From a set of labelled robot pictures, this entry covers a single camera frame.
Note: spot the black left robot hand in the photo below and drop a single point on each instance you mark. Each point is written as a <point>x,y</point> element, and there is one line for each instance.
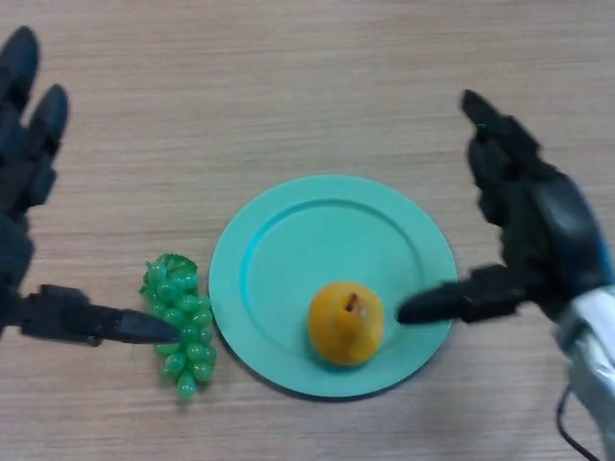
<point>14,192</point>

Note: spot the green grape bunch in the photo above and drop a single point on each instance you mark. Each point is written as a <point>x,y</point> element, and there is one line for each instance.
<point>189,355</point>

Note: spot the green round plate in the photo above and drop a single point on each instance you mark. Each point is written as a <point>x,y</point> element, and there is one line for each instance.
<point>288,254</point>

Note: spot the yellow pear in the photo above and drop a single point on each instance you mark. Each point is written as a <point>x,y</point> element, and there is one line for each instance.
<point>343,326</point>

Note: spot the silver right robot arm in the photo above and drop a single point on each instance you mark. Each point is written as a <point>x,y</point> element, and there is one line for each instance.
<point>593,346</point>

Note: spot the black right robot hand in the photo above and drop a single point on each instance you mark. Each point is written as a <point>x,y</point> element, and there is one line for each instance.
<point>552,225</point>

